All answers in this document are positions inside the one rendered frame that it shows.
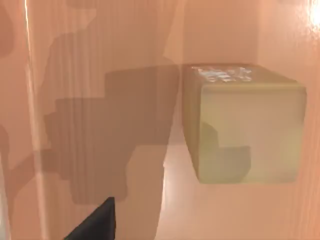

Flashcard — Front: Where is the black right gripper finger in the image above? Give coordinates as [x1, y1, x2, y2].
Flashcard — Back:
[62, 196, 117, 240]

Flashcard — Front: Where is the shallow salmon-coloured box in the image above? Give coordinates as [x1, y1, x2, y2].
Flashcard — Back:
[0, 0, 320, 240]

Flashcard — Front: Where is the pale yellow-green block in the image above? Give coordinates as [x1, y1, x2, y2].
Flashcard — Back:
[180, 63, 308, 185]

